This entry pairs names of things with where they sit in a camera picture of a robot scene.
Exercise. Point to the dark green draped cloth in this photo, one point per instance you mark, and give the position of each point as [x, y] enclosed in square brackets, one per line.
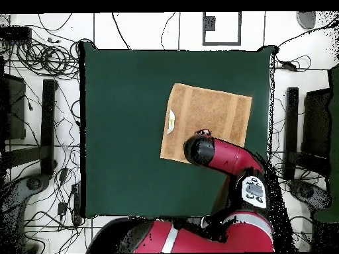
[334, 132]

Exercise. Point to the grey round floor object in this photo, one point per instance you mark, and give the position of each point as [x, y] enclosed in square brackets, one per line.
[306, 19]

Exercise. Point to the grey chair base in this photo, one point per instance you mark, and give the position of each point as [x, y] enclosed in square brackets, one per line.
[307, 191]
[16, 195]

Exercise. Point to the black equipment box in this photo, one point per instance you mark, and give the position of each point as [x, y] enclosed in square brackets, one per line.
[16, 111]
[316, 124]

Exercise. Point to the tan terry towel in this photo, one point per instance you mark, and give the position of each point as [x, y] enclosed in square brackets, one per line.
[206, 111]

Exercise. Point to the dark green table cloth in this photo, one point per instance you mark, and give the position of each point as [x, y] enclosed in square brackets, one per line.
[119, 132]

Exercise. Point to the black power strip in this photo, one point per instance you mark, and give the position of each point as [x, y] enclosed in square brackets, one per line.
[76, 198]

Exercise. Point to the grey square floor frame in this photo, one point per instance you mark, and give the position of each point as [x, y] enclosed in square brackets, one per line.
[209, 23]

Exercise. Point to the black power adapter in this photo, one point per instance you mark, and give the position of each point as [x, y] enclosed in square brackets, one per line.
[62, 208]
[63, 174]
[288, 66]

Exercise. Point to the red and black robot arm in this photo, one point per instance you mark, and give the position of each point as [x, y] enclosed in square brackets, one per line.
[227, 156]

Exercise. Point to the black stand frame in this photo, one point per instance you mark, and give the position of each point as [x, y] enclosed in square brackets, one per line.
[291, 127]
[47, 127]

